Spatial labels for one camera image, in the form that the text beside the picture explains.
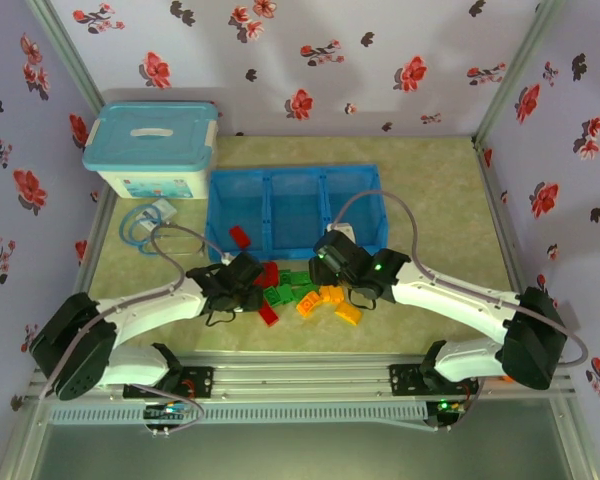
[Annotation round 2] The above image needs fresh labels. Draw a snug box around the blue three-compartment bin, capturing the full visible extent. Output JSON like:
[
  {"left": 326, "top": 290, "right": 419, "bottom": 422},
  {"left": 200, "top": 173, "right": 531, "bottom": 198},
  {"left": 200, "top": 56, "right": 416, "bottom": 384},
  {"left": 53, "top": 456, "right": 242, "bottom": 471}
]
[{"left": 204, "top": 164, "right": 391, "bottom": 262}]

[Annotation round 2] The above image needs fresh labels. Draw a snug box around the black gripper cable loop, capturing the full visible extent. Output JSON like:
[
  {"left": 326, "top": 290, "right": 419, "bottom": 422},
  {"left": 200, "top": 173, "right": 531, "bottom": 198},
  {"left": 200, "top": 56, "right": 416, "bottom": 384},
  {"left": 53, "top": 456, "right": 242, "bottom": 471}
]
[
  {"left": 204, "top": 307, "right": 239, "bottom": 328},
  {"left": 347, "top": 287, "right": 381, "bottom": 311}
]

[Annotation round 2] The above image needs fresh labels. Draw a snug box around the blue toy stethoscope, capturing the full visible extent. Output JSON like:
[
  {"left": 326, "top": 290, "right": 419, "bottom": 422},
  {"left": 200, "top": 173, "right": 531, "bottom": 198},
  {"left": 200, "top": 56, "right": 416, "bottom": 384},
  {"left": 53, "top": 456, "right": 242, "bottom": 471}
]
[{"left": 118, "top": 202, "right": 206, "bottom": 260}]

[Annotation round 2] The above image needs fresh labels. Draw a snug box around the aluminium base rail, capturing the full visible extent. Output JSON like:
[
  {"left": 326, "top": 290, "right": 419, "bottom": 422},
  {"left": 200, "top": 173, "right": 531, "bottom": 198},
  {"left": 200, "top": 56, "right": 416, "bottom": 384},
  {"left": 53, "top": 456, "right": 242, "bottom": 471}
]
[{"left": 27, "top": 352, "right": 579, "bottom": 401}]

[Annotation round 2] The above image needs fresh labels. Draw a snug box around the grey left arm cable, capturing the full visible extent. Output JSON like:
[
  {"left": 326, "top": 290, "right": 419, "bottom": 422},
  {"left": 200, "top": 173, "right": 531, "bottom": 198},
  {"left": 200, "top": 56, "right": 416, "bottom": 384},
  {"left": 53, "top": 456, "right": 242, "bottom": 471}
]
[{"left": 38, "top": 223, "right": 231, "bottom": 401}]

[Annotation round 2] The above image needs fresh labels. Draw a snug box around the grey right arm cable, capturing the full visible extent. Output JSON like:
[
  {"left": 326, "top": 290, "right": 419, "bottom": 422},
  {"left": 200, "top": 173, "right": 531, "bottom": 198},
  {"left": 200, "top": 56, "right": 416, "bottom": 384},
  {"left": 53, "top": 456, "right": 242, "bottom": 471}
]
[{"left": 332, "top": 189, "right": 590, "bottom": 366}]

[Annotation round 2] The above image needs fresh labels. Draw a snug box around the white box with blue lid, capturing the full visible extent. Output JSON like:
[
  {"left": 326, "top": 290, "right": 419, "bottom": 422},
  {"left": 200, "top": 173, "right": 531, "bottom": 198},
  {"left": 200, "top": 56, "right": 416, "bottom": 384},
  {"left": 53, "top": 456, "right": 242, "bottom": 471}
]
[{"left": 82, "top": 101, "right": 220, "bottom": 200}]

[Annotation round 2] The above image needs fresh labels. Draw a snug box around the grey slotted cable duct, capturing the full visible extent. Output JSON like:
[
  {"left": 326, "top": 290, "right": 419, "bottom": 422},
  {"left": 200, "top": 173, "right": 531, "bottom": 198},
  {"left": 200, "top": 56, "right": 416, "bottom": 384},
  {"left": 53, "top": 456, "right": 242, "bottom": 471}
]
[{"left": 47, "top": 402, "right": 429, "bottom": 426}]

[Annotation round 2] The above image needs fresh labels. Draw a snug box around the white card packet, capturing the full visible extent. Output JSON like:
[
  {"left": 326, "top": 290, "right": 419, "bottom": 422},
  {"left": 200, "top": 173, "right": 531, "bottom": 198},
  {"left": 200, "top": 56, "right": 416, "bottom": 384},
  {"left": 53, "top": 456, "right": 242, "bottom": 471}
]
[{"left": 134, "top": 198, "right": 179, "bottom": 226}]

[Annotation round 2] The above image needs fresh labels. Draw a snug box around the black left gripper cable loop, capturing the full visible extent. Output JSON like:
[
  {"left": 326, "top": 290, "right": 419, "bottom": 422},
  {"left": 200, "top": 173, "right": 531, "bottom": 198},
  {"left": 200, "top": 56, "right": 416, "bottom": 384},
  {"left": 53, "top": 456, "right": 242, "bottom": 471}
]
[{"left": 204, "top": 307, "right": 239, "bottom": 328}]

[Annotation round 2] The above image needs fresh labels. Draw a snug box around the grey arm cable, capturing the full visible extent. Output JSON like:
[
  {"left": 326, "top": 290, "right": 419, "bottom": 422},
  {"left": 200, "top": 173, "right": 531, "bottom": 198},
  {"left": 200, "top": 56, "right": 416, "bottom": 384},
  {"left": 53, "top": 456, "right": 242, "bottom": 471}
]
[
  {"left": 332, "top": 189, "right": 590, "bottom": 366},
  {"left": 38, "top": 223, "right": 231, "bottom": 401}
]

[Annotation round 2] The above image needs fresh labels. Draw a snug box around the aluminium table side rail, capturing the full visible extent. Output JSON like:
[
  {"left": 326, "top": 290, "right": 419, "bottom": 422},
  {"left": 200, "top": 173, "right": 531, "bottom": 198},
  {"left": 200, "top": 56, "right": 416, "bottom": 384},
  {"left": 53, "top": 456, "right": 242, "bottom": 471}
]
[
  {"left": 474, "top": 139, "right": 526, "bottom": 296},
  {"left": 72, "top": 189, "right": 119, "bottom": 301}
]

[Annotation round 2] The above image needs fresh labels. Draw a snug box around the aluminium frame post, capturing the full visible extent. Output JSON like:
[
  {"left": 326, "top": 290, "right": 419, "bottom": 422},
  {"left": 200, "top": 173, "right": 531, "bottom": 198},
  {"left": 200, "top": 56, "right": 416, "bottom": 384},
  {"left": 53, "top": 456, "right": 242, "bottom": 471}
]
[
  {"left": 24, "top": 0, "right": 106, "bottom": 119},
  {"left": 472, "top": 0, "right": 566, "bottom": 146}
]

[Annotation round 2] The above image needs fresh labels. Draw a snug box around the black right gripper cable loop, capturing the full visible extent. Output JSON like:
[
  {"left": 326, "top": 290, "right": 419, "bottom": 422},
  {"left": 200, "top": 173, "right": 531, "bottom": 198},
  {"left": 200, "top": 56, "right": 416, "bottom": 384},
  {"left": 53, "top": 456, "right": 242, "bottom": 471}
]
[{"left": 347, "top": 287, "right": 381, "bottom": 311}]

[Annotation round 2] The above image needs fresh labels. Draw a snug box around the red lego brick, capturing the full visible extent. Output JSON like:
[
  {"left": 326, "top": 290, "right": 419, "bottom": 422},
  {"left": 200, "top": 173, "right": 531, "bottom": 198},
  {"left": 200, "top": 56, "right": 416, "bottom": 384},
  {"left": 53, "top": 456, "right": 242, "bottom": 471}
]
[
  {"left": 228, "top": 225, "right": 252, "bottom": 250},
  {"left": 253, "top": 262, "right": 281, "bottom": 289},
  {"left": 258, "top": 301, "right": 281, "bottom": 327}
]

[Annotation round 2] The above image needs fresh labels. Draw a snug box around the orange round-stud lego brick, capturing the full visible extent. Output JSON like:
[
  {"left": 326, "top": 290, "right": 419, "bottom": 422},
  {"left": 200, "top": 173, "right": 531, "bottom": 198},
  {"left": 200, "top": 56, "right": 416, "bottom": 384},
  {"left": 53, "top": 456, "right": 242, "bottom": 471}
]
[{"left": 295, "top": 292, "right": 322, "bottom": 319}]

